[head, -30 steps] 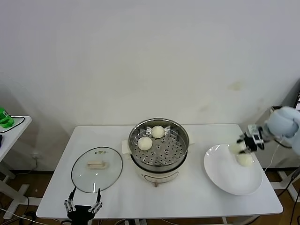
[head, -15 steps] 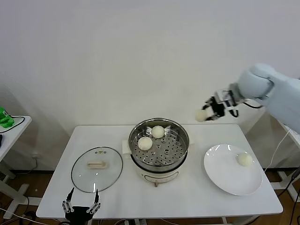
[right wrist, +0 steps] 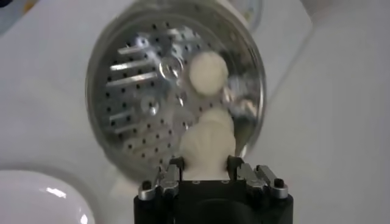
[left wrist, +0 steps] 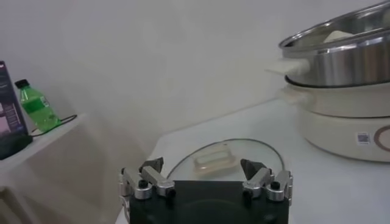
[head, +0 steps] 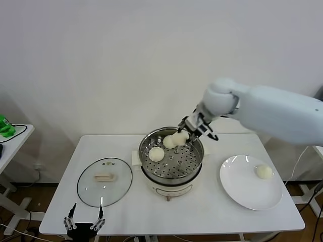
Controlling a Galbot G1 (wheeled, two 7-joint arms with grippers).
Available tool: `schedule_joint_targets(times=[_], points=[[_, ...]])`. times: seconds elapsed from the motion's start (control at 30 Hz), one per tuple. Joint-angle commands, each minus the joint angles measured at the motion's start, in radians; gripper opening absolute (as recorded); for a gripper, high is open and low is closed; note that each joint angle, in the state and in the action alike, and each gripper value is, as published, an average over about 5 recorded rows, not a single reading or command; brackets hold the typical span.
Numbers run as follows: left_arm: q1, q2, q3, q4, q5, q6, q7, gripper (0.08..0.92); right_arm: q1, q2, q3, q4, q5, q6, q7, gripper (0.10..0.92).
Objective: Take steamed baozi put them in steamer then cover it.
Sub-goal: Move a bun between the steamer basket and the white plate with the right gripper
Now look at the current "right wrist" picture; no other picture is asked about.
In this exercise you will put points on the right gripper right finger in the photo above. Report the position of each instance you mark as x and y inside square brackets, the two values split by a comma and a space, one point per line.
[259, 179]

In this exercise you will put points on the large white round plate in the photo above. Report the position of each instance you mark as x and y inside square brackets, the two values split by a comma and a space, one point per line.
[36, 201]

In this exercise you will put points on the perforated stainless steel steamer basket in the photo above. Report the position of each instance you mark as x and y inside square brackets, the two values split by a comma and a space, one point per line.
[134, 91]

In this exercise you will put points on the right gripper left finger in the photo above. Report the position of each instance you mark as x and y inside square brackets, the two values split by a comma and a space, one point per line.
[166, 182]

